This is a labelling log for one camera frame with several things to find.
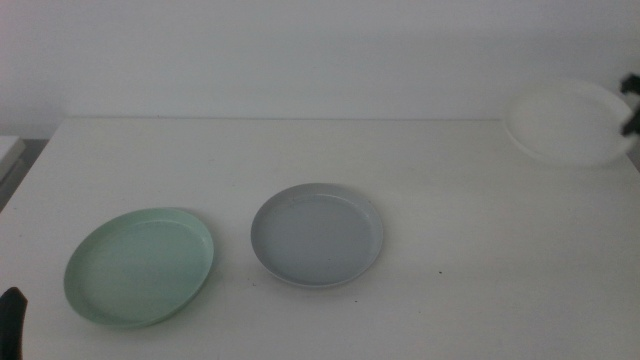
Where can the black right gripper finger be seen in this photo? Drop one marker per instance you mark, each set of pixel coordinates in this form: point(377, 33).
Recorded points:
point(634, 124)
point(632, 84)

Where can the pale green shallow bowl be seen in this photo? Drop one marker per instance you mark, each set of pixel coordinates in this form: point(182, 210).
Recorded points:
point(135, 270)

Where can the white shallow bowl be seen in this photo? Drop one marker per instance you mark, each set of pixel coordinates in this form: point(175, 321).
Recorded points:
point(565, 125)

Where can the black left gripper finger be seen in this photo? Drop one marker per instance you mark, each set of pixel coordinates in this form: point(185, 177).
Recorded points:
point(11, 325)

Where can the grey shallow bowl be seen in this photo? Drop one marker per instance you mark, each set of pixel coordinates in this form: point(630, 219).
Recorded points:
point(315, 235)

